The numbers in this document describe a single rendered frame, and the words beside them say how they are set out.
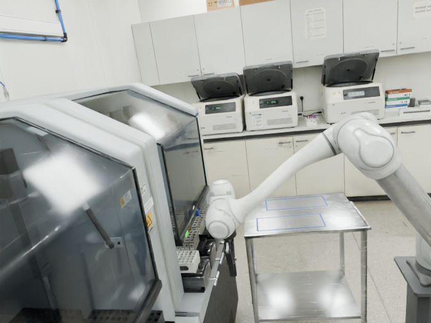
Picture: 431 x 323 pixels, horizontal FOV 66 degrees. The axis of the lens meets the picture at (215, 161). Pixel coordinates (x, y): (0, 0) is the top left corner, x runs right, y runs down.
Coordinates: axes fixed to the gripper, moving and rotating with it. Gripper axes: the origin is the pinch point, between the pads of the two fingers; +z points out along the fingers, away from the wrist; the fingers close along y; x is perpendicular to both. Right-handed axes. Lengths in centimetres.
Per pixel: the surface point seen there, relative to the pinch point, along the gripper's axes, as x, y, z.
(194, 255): -16.5, -1.0, -6.6
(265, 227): 13.6, -32.6, -1.7
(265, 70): 15, -251, -71
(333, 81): 90, -280, -47
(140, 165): -21, 25, -58
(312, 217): 38, -41, -2
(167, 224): -20.6, 13.1, -30.0
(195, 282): -15.8, 6.7, 1.7
